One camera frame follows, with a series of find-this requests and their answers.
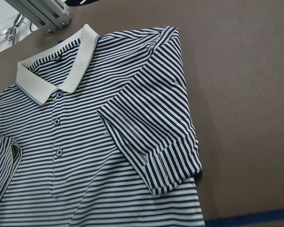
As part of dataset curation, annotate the navy white striped polo shirt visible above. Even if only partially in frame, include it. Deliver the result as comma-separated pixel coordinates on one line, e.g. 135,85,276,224
0,25,205,227

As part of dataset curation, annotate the metal clip hanger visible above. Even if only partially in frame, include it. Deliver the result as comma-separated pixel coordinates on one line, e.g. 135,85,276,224
0,13,25,45

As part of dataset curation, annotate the aluminium extrusion frame post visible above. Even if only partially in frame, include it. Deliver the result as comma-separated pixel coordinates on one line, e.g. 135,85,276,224
6,0,71,34

